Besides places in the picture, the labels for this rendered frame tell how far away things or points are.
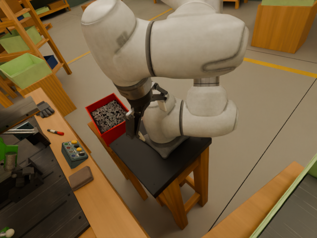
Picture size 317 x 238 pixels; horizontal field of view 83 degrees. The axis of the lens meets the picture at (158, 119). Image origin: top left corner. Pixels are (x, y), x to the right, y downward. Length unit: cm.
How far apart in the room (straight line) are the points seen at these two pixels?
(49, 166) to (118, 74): 80
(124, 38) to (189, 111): 44
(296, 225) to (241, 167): 108
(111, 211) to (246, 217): 53
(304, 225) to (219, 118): 45
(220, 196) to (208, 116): 112
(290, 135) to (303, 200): 138
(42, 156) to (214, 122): 91
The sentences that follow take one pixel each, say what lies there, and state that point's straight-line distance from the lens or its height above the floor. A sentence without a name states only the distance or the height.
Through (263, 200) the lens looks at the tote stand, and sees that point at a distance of 91.
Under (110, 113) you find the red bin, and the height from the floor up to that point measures 88.
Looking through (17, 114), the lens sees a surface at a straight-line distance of 112.
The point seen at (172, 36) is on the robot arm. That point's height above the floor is 149.
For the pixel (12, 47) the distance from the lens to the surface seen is 381.
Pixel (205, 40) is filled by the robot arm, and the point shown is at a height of 148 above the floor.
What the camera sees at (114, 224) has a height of 90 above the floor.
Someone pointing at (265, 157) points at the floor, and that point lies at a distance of 198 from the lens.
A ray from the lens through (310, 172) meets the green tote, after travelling 95.
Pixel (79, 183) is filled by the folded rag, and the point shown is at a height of 93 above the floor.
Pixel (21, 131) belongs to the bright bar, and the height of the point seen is 105.
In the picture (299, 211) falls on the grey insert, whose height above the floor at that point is 85.
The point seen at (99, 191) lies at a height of 90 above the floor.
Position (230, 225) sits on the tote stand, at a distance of 85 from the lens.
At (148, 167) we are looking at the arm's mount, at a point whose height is 89.
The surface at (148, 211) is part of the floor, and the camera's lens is 173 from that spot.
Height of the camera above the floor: 161
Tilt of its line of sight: 45 degrees down
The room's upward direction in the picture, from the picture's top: 15 degrees counter-clockwise
